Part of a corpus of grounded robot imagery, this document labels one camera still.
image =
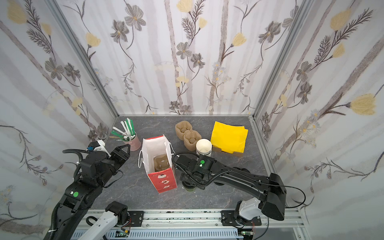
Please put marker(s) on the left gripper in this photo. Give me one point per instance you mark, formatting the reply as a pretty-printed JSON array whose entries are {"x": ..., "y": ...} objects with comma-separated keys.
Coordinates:
[{"x": 119, "y": 154}]

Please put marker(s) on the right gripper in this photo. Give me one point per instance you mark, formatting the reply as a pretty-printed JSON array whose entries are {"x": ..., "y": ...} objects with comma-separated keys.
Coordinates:
[{"x": 181, "y": 162}]

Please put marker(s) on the green paper coffee cup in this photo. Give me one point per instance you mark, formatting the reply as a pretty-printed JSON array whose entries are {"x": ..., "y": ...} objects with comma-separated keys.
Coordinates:
[{"x": 189, "y": 188}]

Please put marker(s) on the red white paper bag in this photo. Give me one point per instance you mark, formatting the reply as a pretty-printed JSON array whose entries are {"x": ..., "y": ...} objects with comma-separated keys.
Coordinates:
[{"x": 165, "y": 180}]

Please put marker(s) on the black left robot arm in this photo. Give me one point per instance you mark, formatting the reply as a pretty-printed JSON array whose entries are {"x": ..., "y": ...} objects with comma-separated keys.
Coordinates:
[{"x": 94, "y": 170}]

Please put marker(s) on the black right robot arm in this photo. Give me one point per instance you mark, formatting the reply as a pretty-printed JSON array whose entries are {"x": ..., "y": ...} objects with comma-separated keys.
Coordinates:
[{"x": 268, "y": 192}]

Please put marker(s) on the pink straw holder cup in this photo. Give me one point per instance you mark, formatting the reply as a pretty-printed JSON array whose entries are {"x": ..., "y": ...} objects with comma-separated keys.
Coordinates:
[{"x": 134, "y": 143}]

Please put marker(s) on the stack of paper cups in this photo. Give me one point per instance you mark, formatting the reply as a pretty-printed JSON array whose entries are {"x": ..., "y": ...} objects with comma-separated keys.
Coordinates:
[{"x": 204, "y": 147}]

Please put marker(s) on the brown cardboard napkin holder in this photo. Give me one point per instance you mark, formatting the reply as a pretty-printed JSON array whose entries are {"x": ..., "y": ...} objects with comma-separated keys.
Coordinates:
[{"x": 218, "y": 150}]

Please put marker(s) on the brown pulp cup carrier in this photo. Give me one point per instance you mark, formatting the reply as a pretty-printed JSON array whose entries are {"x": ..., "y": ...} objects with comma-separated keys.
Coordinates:
[{"x": 190, "y": 137}]

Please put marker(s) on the yellow napkin stack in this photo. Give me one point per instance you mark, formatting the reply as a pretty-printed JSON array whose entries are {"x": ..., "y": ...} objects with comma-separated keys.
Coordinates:
[{"x": 230, "y": 139}]

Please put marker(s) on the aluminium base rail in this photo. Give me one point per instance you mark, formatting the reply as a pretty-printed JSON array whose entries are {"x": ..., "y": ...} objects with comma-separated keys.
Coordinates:
[{"x": 200, "y": 224}]

